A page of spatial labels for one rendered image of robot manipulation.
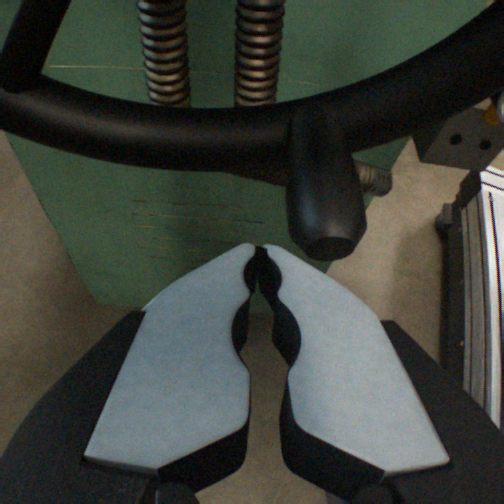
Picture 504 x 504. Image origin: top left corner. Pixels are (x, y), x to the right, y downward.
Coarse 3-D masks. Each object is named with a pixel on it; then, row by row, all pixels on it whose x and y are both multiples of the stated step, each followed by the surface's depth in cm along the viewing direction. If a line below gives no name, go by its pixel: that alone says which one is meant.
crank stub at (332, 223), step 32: (320, 128) 13; (288, 160) 13; (320, 160) 12; (352, 160) 13; (288, 192) 12; (320, 192) 11; (352, 192) 11; (288, 224) 12; (320, 224) 11; (352, 224) 11; (320, 256) 12
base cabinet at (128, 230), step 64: (0, 0) 26; (128, 0) 27; (192, 0) 27; (320, 0) 27; (384, 0) 27; (448, 0) 26; (64, 64) 32; (128, 64) 32; (192, 64) 33; (320, 64) 32; (384, 64) 32; (64, 192) 48; (128, 192) 48; (192, 192) 48; (256, 192) 48; (128, 256) 63; (192, 256) 62
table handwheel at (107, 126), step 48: (48, 0) 10; (48, 48) 12; (432, 48) 13; (480, 48) 12; (0, 96) 13; (48, 96) 14; (96, 96) 15; (336, 96) 15; (384, 96) 14; (432, 96) 13; (480, 96) 13; (48, 144) 15; (96, 144) 15; (144, 144) 16; (192, 144) 16; (240, 144) 16; (288, 144) 16
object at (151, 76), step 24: (144, 0) 16; (168, 0) 16; (240, 0) 16; (264, 0) 16; (144, 24) 17; (168, 24) 17; (240, 24) 17; (264, 24) 17; (144, 48) 19; (168, 48) 18; (240, 48) 19; (264, 48) 18; (168, 72) 19; (240, 72) 20; (264, 72) 19; (168, 96) 21; (240, 96) 21; (264, 96) 21; (360, 168) 30; (384, 192) 33
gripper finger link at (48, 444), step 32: (128, 320) 9; (96, 352) 8; (64, 384) 7; (96, 384) 7; (32, 416) 6; (64, 416) 6; (96, 416) 7; (32, 448) 6; (64, 448) 6; (0, 480) 5; (32, 480) 5; (64, 480) 5; (96, 480) 5; (128, 480) 6
